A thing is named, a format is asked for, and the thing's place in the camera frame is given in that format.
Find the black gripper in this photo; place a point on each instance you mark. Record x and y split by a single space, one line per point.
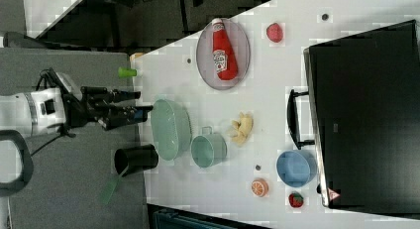
93 104

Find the yellow toy banana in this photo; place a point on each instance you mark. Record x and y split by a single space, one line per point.
241 129

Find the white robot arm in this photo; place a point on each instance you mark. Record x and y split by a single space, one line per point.
57 110

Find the black toaster oven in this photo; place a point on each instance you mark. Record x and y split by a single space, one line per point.
364 100

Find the green cylinder peg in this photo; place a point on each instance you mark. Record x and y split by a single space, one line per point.
124 72

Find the black cup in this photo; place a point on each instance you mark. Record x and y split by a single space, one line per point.
137 159

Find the large green oval bowl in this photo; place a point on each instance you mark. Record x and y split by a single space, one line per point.
171 129

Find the green spatula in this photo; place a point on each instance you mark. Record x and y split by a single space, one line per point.
111 186

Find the red ketchup bottle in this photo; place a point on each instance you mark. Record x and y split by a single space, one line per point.
224 59

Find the orange slice toy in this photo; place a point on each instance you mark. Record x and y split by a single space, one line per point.
259 187

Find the red toy fruit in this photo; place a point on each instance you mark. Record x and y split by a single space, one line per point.
274 32

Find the blue bowl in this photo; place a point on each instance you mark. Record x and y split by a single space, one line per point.
296 168

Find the red toy strawberry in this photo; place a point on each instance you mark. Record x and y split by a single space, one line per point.
295 200

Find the black oven door handle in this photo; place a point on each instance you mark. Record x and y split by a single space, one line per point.
293 121

